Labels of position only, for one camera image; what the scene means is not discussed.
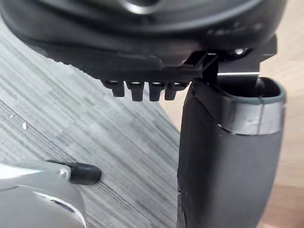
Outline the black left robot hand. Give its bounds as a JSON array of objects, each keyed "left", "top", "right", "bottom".
[{"left": 0, "top": 0, "right": 287, "bottom": 228}]

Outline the silver robot leg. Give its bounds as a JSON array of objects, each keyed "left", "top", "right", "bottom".
[{"left": 0, "top": 159, "right": 86, "bottom": 228}]

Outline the dark robot foot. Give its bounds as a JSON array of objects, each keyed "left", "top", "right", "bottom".
[{"left": 46, "top": 159, "right": 102, "bottom": 185}]

